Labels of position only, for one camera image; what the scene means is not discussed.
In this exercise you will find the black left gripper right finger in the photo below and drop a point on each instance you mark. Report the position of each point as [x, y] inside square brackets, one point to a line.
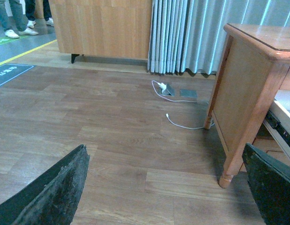
[269, 182]

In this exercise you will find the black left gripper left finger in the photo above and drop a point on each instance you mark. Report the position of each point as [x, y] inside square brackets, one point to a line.
[53, 197]

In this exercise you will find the wooden drawer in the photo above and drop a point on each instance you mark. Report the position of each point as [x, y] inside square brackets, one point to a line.
[277, 120]

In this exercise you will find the wooden nightstand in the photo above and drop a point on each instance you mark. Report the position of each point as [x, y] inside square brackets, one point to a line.
[255, 64]

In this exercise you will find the closed floor socket plate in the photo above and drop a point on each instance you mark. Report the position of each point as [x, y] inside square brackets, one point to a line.
[188, 93]

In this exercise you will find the open floor socket box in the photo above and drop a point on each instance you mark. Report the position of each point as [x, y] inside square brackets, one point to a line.
[166, 89]

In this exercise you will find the grey-blue curtain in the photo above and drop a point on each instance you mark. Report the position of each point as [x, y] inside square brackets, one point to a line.
[189, 34]

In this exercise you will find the light wooden cabinet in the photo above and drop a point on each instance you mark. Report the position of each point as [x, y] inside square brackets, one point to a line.
[103, 28]

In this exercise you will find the person in dark trousers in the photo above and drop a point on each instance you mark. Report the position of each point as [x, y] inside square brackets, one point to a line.
[30, 12]

